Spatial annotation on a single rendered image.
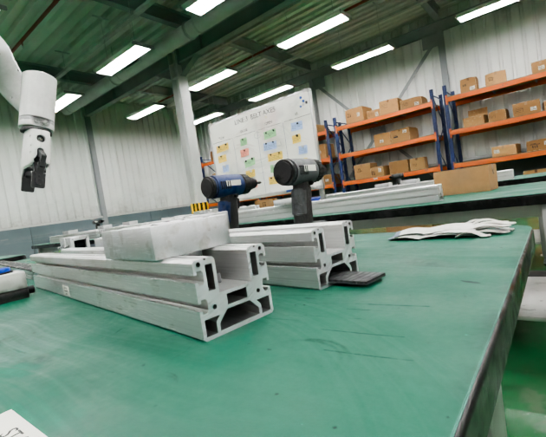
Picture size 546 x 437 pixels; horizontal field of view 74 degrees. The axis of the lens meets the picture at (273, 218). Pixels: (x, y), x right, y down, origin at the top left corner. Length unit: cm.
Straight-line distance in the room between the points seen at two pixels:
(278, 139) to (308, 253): 349
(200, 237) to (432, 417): 32
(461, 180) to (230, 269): 208
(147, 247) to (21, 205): 1230
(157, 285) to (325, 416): 27
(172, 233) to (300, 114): 344
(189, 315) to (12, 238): 1222
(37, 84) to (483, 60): 1064
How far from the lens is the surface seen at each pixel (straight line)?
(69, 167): 1336
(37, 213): 1286
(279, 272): 56
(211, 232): 48
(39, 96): 121
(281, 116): 397
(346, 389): 28
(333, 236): 57
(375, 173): 1061
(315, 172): 85
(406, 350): 33
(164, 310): 46
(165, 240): 44
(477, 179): 240
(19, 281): 98
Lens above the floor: 91
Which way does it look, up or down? 3 degrees down
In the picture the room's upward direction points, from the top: 9 degrees counter-clockwise
